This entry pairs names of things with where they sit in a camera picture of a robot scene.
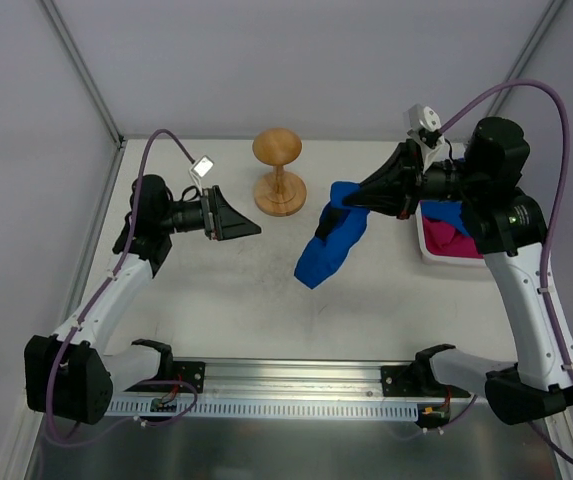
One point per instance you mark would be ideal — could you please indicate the aluminium mounting rail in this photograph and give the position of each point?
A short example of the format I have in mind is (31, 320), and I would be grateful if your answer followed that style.
(303, 380)

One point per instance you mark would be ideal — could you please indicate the wooden hat stand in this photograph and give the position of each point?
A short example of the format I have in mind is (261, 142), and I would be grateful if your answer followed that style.
(279, 193)

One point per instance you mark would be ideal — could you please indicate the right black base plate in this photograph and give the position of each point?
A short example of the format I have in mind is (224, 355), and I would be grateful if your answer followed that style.
(401, 381)

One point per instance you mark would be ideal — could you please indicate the pink cap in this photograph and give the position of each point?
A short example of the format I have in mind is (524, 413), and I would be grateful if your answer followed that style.
(443, 239)

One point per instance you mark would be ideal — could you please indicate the white slotted cable duct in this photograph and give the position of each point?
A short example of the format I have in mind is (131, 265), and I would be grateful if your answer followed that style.
(378, 410)

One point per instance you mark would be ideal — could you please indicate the left aluminium frame post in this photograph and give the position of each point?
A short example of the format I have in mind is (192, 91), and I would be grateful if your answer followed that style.
(60, 28)

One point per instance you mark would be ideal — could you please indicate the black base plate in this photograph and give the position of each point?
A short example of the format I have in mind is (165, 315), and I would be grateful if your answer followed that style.
(401, 381)
(190, 372)

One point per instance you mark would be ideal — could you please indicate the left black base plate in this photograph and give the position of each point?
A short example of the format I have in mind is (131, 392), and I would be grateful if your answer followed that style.
(190, 372)

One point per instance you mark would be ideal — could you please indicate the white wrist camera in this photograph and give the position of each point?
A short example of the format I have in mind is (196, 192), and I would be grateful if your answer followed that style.
(200, 169)
(424, 127)

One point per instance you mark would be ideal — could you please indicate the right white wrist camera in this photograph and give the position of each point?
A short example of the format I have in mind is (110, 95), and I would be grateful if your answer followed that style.
(424, 127)

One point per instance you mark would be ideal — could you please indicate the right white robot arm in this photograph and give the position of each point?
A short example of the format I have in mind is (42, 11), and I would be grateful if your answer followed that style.
(509, 231)

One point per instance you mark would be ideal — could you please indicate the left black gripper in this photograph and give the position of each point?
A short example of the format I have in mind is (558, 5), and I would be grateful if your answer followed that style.
(212, 213)

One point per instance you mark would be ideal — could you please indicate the aluminium frame post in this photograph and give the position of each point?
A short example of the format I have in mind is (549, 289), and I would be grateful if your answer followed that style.
(60, 28)
(535, 38)

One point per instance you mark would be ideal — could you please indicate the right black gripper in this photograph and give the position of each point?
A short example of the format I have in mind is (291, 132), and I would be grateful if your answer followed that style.
(411, 179)

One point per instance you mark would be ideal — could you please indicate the blue cap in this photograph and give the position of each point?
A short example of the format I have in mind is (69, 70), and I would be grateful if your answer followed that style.
(447, 211)
(339, 228)

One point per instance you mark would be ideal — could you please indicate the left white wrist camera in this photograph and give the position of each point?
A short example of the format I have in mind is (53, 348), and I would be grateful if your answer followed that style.
(200, 169)

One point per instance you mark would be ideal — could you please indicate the right aluminium frame post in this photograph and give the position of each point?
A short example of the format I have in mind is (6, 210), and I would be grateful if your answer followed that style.
(535, 38)

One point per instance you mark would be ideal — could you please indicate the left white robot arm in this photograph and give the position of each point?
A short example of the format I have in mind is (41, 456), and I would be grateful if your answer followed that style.
(68, 373)

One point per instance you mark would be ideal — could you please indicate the white plastic basket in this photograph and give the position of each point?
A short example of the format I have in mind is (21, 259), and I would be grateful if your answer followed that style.
(438, 260)

